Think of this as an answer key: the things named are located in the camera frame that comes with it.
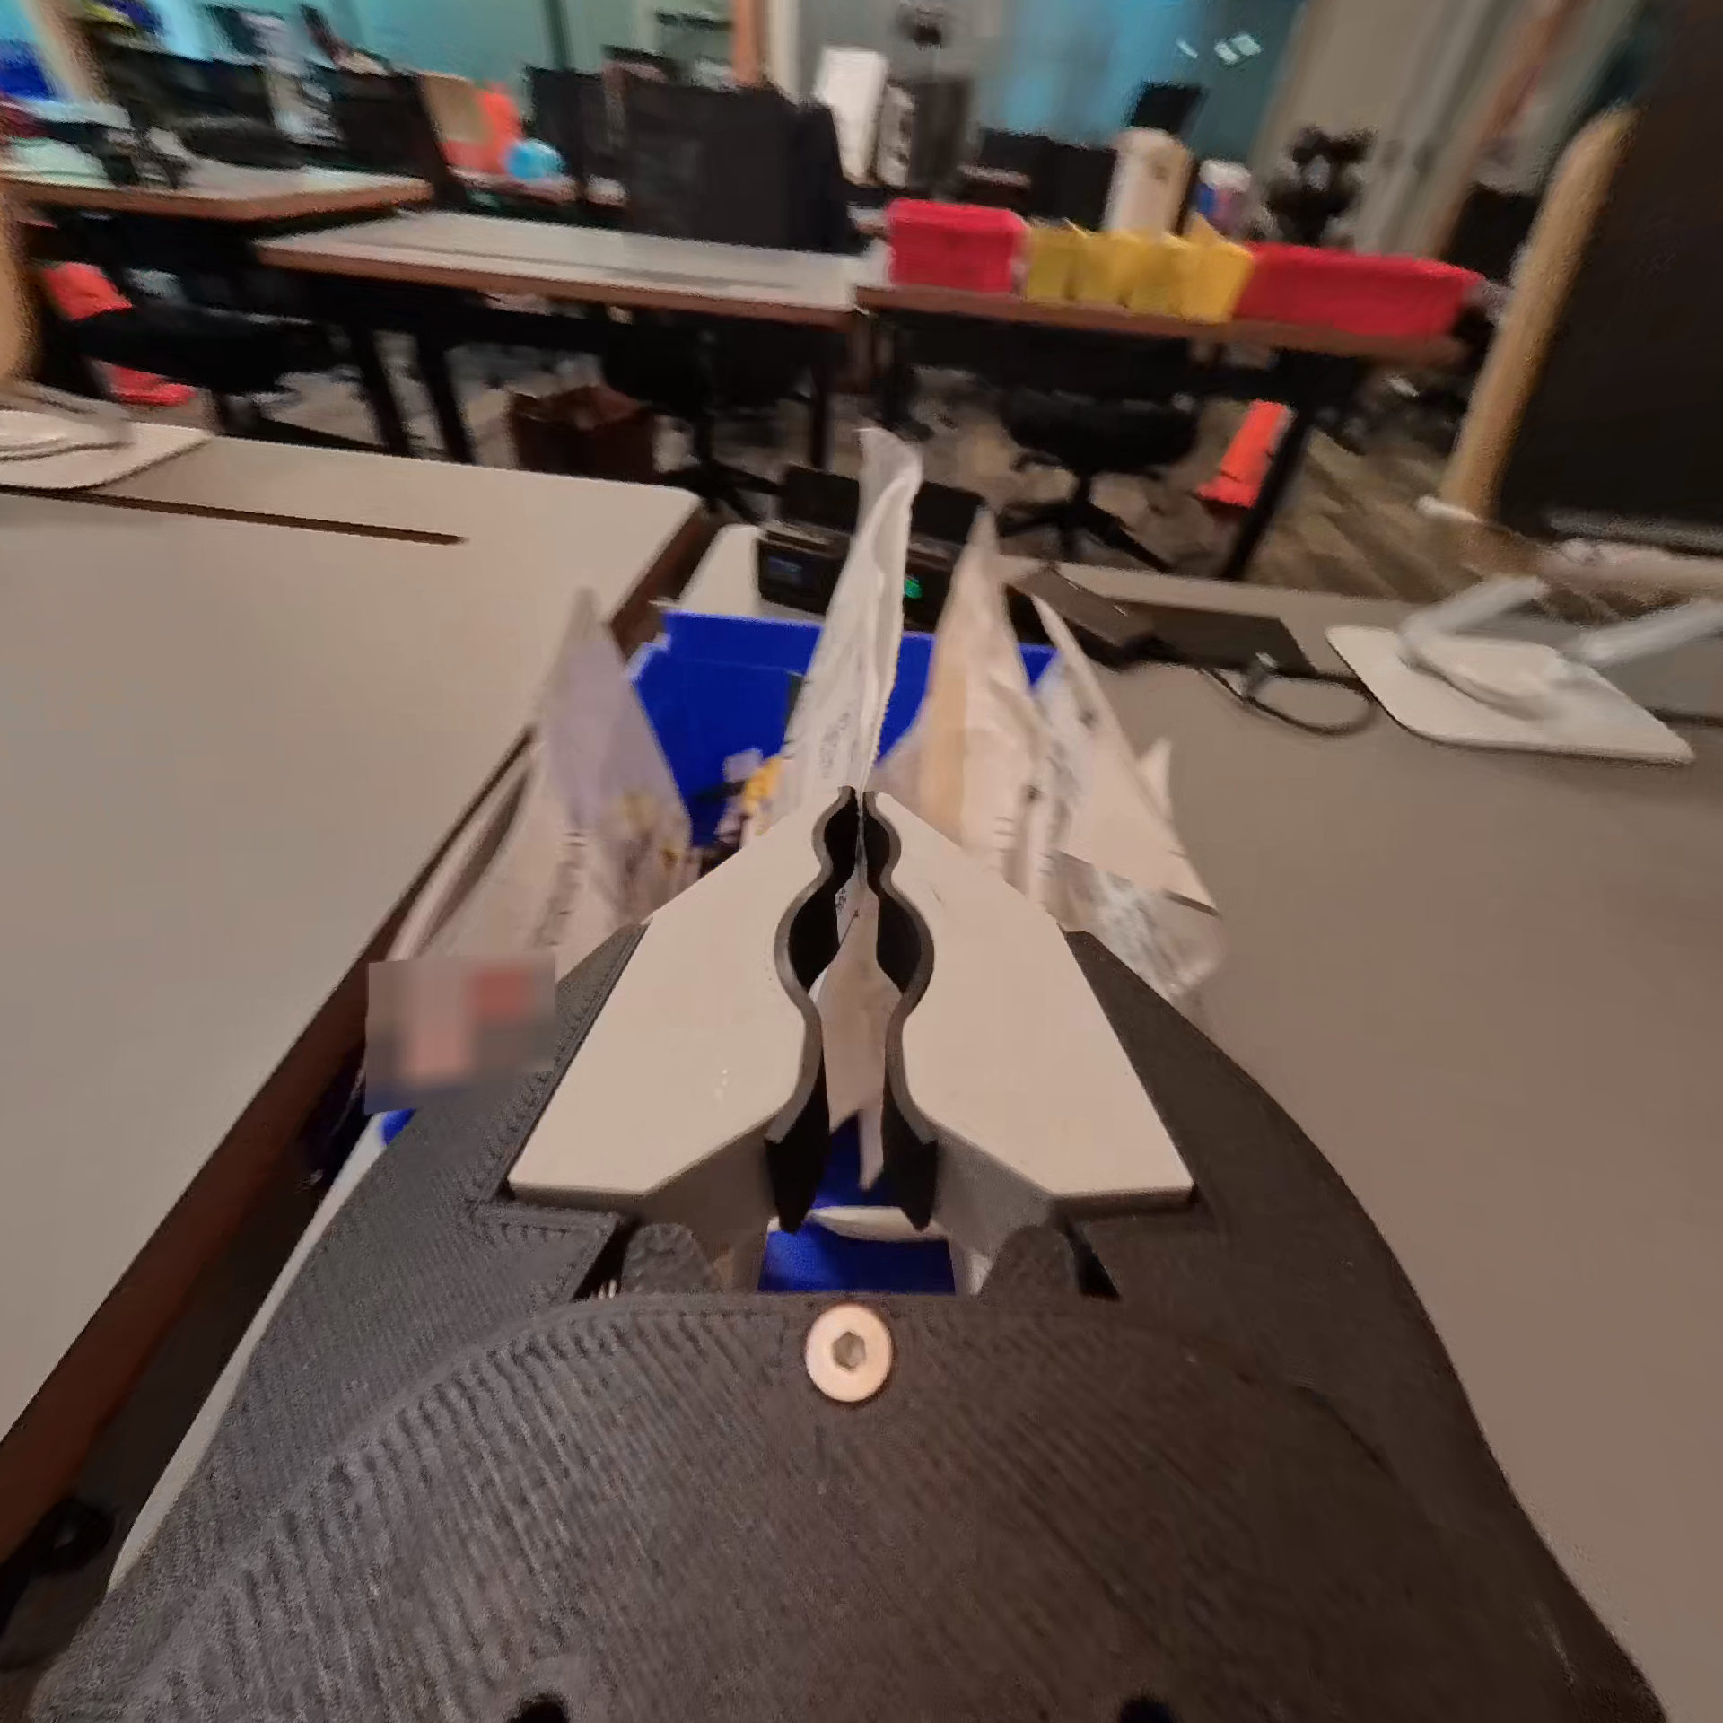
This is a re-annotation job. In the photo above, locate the brown wooden table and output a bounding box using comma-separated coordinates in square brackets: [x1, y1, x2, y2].
[256, 216, 863, 465]
[854, 275, 1474, 582]

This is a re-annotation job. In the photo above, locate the white flat stand base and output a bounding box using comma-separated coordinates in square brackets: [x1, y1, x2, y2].
[0, 384, 214, 493]

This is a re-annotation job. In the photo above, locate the brown waste basket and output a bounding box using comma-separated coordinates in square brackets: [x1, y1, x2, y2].
[509, 384, 655, 480]

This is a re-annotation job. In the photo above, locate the blue plastic bin with tag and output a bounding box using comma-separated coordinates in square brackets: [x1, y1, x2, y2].
[364, 610, 1065, 1297]

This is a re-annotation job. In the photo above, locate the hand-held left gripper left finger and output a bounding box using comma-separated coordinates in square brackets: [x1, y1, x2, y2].
[506, 790, 863, 1275]

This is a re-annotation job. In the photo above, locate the black cable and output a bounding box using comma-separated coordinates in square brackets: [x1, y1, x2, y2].
[1205, 656, 1375, 735]

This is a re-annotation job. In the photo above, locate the red plastic bin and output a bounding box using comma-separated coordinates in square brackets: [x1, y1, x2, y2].
[1230, 242, 1489, 338]
[887, 199, 1032, 293]

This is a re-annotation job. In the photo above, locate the dark grey power adapter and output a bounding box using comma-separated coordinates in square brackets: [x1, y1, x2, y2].
[1015, 566, 1320, 676]

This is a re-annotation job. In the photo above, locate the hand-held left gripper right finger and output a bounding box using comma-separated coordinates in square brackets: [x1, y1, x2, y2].
[866, 793, 1200, 1253]

